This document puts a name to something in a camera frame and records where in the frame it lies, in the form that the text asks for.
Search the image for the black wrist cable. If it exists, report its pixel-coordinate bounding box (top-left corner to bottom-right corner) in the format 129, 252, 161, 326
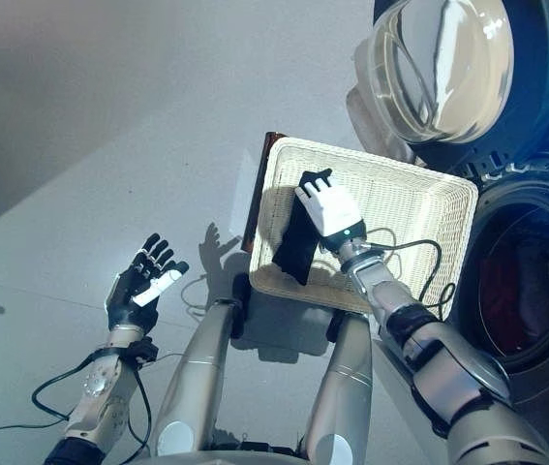
0, 348, 154, 465
365, 227, 457, 321

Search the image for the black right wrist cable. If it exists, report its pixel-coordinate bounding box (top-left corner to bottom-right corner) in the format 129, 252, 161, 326
365, 227, 457, 321

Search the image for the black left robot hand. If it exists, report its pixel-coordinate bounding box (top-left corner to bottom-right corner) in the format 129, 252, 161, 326
104, 232, 191, 335

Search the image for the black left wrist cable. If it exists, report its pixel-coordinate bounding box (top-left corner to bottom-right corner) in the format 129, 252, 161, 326
0, 348, 154, 465

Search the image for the round glass washer door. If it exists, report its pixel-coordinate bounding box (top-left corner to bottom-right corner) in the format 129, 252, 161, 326
346, 0, 549, 161

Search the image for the thin white floor cable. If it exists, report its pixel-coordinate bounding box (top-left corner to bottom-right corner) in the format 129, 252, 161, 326
180, 273, 215, 319

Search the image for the dark brown stool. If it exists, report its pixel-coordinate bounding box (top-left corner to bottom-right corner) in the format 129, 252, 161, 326
240, 131, 285, 253

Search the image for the silver right robot leg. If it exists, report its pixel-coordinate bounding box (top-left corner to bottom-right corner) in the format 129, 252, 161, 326
302, 309, 375, 465

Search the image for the silver robot leg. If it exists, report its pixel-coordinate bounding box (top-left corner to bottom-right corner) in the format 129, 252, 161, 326
150, 273, 254, 459
302, 309, 375, 465

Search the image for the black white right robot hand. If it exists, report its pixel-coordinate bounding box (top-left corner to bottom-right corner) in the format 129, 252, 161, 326
294, 168, 368, 251

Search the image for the silver left robot leg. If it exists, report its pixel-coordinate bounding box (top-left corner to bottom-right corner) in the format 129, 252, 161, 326
150, 273, 254, 459

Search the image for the black cloth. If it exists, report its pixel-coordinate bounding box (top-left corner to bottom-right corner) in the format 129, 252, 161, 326
271, 168, 333, 287

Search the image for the white wicker basket tray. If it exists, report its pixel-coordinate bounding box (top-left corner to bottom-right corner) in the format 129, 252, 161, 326
248, 137, 479, 314

